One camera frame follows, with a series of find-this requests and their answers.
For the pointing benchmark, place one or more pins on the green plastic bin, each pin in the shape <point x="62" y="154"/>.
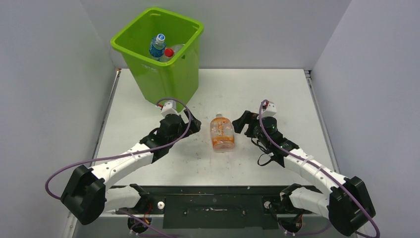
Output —
<point x="179" y="77"/>

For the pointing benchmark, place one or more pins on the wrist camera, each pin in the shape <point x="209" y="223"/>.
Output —
<point x="168" y="108"/>
<point x="268" y="109"/>

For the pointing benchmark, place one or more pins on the red label Nongfu bottle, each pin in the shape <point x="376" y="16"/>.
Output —
<point x="170" y="52"/>

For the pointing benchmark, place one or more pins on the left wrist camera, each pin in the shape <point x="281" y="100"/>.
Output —
<point x="168" y="108"/>

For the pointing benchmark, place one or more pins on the blue label clear bottle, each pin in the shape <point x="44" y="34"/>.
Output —
<point x="157" y="46"/>

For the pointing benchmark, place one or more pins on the large orange label bottle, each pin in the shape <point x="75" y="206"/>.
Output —
<point x="222" y="134"/>

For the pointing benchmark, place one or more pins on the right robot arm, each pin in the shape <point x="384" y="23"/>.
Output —
<point x="344" y="201"/>

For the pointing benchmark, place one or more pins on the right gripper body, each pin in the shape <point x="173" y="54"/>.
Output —
<point x="254" y="129"/>

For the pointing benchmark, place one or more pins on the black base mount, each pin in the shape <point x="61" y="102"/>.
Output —
<point x="214" y="207"/>

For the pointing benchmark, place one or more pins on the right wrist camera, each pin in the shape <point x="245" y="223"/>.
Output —
<point x="268" y="109"/>

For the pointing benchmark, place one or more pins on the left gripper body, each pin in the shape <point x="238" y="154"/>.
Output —
<point x="192" y="129"/>

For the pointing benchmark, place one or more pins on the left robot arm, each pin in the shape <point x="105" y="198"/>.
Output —
<point x="92" y="191"/>

